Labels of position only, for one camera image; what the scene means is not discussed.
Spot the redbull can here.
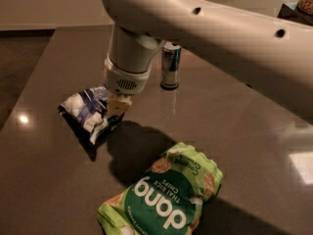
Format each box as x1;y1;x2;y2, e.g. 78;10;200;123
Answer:
160;42;181;90

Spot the dark box at edge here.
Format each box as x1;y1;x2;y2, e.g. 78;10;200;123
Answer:
278;3;313;25

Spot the jar with brown contents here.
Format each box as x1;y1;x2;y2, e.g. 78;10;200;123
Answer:
297;0;313;15

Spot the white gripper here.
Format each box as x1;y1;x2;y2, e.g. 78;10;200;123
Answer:
105;58;151;116

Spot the green dang chips bag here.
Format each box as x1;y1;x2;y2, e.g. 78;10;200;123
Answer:
97;143;223;235

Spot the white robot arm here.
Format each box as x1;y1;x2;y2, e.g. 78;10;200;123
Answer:
102;0;313;120

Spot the blue chip bag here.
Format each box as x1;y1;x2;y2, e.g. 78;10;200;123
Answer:
59;83;125;146

